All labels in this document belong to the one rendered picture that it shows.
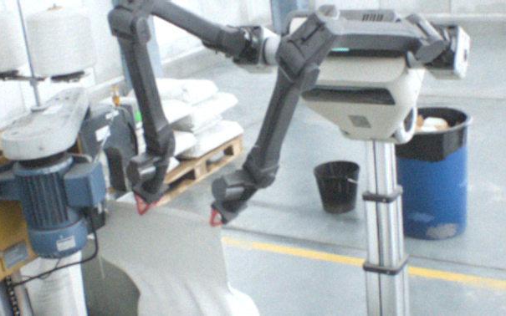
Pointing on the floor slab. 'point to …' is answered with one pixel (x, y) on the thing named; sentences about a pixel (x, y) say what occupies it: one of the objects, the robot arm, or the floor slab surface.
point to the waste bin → (435, 176)
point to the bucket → (337, 185)
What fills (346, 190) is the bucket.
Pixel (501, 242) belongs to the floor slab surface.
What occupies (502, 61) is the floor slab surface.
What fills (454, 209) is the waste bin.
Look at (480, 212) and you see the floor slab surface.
